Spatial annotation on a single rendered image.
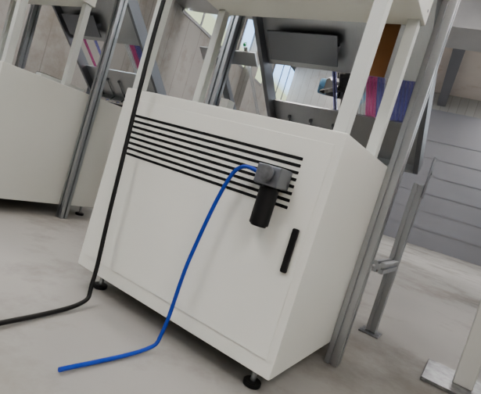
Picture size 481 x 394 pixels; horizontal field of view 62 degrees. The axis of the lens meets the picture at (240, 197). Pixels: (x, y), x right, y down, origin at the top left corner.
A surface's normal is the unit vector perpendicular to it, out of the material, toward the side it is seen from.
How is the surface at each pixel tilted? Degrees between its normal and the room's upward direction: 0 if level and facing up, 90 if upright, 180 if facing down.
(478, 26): 90
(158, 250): 90
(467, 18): 90
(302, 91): 90
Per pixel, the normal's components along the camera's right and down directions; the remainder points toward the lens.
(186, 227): -0.51, -0.11
